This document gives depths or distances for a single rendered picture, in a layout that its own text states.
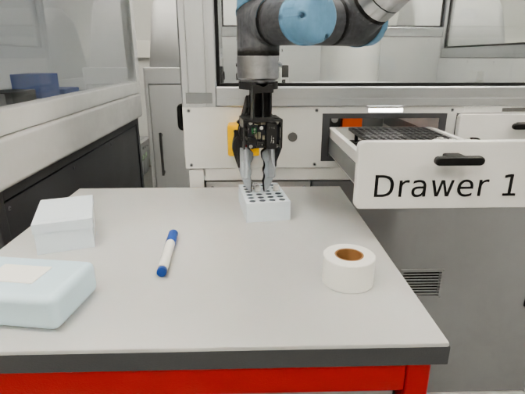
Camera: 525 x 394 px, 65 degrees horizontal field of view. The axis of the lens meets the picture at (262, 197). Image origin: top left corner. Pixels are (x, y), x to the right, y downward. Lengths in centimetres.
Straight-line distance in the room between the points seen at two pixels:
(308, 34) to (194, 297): 40
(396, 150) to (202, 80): 48
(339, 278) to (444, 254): 68
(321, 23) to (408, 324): 43
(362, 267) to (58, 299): 36
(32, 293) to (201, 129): 58
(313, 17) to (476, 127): 57
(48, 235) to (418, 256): 88
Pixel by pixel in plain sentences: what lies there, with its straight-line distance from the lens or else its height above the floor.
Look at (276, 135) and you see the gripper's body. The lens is 75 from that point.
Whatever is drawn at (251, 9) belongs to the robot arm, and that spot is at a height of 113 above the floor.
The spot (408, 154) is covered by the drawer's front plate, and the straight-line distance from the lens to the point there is 69.
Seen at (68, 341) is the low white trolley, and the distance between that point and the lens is 52.
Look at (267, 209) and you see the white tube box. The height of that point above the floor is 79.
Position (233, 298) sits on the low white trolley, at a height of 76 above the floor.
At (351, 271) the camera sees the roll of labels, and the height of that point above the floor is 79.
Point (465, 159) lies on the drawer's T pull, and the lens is 69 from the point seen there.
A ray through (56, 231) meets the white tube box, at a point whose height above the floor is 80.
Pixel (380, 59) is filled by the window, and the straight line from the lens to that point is 103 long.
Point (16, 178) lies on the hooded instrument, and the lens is 100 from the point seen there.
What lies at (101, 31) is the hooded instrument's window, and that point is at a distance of 162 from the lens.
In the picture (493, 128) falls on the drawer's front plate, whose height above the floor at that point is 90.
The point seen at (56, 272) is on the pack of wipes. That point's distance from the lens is 57.
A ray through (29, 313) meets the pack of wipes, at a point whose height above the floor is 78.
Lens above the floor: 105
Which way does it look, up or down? 19 degrees down
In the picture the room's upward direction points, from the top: straight up
